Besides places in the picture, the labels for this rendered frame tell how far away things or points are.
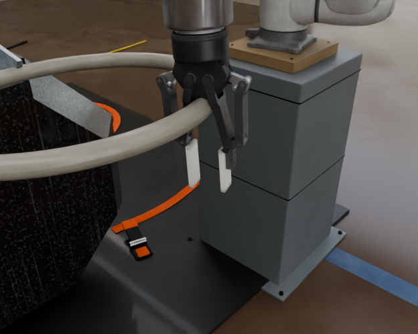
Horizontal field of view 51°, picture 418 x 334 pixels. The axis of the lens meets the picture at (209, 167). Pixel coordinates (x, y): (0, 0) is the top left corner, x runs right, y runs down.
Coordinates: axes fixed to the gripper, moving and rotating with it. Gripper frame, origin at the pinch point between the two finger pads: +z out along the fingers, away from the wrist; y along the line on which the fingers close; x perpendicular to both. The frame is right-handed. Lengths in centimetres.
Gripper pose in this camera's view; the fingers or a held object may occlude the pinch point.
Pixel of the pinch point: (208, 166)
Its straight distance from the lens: 66.7
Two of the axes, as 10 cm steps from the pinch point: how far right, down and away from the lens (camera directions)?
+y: -9.3, -1.2, 3.5
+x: -3.6, 4.5, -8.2
